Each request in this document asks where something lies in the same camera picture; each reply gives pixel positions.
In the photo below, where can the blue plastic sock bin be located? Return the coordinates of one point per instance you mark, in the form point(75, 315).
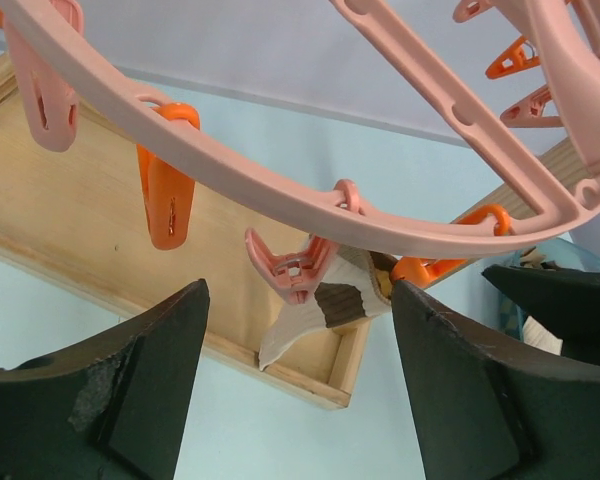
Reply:
point(554, 254)

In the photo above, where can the cream brown striped sock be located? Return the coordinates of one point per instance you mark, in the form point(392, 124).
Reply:
point(355, 287)

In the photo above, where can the orange clothes clip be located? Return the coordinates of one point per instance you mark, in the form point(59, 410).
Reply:
point(423, 270)
point(168, 198)

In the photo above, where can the pink round clip hanger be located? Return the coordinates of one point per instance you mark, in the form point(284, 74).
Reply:
point(352, 54)

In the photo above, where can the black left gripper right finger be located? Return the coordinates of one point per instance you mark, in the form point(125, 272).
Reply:
point(486, 406)

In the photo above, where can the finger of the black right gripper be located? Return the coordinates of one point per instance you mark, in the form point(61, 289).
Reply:
point(565, 302)

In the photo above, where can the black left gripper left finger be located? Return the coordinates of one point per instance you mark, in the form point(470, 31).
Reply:
point(113, 406)

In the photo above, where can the pink clothes clip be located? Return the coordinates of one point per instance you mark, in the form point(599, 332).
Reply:
point(296, 276)

